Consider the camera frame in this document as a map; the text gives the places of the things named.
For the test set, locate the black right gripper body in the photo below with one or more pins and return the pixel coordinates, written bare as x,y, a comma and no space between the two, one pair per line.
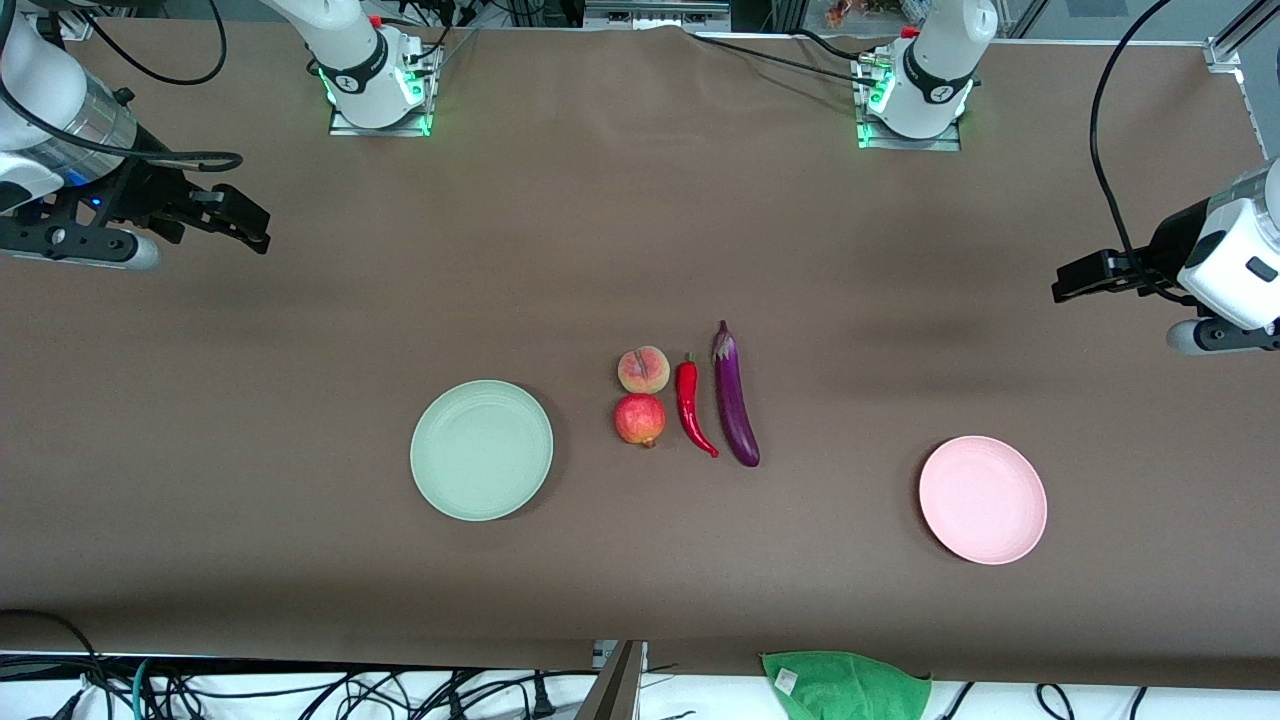
150,193

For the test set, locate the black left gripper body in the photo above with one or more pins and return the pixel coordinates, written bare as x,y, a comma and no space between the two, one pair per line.
1162,250

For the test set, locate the purple eggplant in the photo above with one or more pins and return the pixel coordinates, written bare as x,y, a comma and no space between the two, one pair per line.
735,410

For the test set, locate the red chili pepper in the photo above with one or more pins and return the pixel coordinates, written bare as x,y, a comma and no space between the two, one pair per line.
687,400

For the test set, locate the peach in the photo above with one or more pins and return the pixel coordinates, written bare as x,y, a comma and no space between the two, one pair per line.
643,370

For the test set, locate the red pomegranate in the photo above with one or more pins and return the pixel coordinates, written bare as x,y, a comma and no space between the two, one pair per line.
640,418

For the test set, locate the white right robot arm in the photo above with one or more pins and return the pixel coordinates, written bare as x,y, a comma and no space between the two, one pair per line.
365,70

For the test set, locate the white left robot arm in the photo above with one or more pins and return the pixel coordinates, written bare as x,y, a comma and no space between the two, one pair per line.
930,80

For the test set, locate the pink round plate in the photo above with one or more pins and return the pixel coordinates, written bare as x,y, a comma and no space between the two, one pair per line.
983,500

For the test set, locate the brown table cover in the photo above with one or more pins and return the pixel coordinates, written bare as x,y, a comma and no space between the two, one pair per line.
200,500

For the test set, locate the light green round plate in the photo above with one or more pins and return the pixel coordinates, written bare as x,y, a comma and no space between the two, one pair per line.
480,450

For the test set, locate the grey metal box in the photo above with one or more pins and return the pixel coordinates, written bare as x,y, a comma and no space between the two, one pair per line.
655,12

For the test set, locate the green cloth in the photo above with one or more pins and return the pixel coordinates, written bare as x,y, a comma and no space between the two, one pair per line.
845,688

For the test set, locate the black power plug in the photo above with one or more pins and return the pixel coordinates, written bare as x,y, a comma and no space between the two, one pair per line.
542,698

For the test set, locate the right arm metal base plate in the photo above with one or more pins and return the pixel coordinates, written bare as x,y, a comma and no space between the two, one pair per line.
345,127

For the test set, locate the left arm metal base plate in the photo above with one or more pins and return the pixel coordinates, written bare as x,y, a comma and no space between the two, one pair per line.
945,145

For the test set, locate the aluminium frame corner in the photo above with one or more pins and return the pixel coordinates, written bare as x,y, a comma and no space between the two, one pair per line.
1235,40

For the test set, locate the aluminium profile post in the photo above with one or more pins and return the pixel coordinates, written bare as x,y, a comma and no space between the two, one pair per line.
615,690

